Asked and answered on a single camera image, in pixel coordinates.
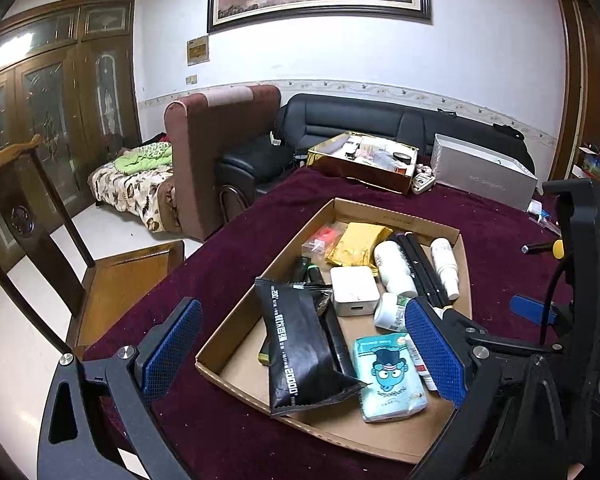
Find white bottle green label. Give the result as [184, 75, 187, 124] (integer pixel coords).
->
[373, 292, 416, 334]

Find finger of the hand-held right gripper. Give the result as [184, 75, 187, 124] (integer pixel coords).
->
[442, 308, 547, 356]
[510, 294, 569, 330]

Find wooden chair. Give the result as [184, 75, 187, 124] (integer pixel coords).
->
[0, 134, 186, 362]

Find black marker green cap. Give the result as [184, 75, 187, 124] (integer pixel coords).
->
[299, 256, 325, 287]

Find grey cardboard box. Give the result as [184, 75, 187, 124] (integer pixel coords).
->
[429, 133, 539, 213]

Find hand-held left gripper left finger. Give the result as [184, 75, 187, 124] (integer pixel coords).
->
[36, 297, 204, 480]

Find black cable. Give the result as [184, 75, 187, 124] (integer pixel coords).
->
[537, 254, 577, 347]

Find teal tissue pack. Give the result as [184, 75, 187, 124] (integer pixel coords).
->
[353, 332, 429, 424]

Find maroon velvet tablecloth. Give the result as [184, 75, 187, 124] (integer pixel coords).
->
[82, 165, 581, 480]

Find white spray bottle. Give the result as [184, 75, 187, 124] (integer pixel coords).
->
[429, 237, 460, 300]

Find clear plastic tube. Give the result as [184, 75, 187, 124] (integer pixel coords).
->
[529, 212, 561, 234]

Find gold box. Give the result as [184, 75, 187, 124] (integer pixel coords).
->
[307, 131, 420, 195]

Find black snack packet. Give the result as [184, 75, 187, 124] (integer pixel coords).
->
[253, 277, 371, 417]

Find wooden wall cabinet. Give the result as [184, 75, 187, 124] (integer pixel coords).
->
[547, 0, 600, 183]

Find clear bag with red item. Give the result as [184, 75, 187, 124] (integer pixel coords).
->
[302, 224, 344, 256]

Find small white bottle red label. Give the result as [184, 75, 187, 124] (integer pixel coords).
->
[404, 334, 439, 392]

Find small gold wall plaque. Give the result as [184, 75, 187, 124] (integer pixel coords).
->
[186, 35, 211, 66]

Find thick black marker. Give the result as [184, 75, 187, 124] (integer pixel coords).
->
[321, 302, 359, 378]

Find patterned blanket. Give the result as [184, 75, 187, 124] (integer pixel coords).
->
[90, 159, 176, 231]

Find black marker purple end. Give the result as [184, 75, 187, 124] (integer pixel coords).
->
[402, 232, 446, 310]

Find brown armchair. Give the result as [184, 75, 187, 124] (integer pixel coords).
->
[163, 84, 282, 241]

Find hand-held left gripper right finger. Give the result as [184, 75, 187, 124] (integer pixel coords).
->
[403, 297, 569, 480]

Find cardboard tray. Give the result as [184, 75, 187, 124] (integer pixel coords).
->
[194, 198, 474, 465]

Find gold foil packet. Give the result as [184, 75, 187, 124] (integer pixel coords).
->
[326, 222, 394, 269]

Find wooden wardrobe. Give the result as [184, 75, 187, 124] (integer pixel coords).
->
[0, 0, 144, 302]

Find black leather sofa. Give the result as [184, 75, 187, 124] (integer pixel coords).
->
[219, 92, 536, 206]

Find white charger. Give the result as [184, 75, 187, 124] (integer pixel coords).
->
[329, 265, 381, 317]

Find green cloth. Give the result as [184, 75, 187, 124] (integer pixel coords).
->
[114, 142, 174, 174]

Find large white bottle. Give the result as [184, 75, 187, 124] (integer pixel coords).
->
[373, 240, 420, 299]

